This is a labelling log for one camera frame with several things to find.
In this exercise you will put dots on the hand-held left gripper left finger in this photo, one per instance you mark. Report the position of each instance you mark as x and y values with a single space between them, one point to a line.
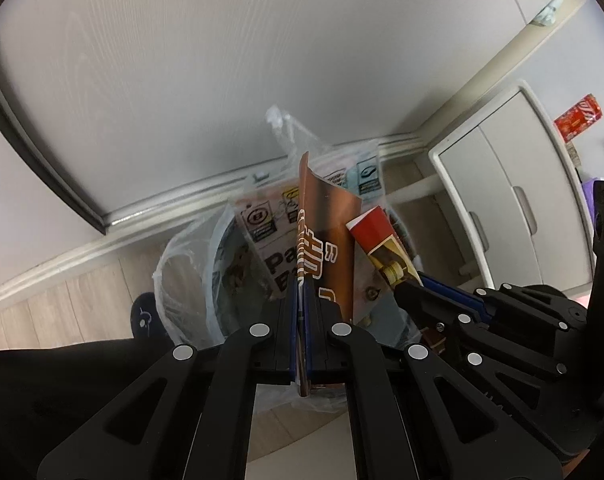
296 320

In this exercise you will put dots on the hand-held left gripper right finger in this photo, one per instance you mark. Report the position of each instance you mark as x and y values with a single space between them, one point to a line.
310 320

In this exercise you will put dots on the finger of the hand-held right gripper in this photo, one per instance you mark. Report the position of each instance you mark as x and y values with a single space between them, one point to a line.
451 291
426 310

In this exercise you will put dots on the brown snack wrapper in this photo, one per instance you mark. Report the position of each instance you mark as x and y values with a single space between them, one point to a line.
327 240

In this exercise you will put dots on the red snack wrapper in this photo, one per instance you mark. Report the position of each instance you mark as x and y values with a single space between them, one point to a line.
376 230

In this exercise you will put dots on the white cabinet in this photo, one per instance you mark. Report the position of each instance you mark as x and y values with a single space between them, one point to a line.
506 170

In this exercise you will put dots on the purple container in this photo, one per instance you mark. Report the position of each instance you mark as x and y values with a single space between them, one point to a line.
590 202

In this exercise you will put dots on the black slipper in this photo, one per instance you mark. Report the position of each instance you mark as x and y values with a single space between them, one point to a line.
144 317

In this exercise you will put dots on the white baseboard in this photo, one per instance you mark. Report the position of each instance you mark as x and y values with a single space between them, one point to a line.
57 265

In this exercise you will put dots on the dark door frame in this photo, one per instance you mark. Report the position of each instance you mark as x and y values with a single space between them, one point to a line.
29 160

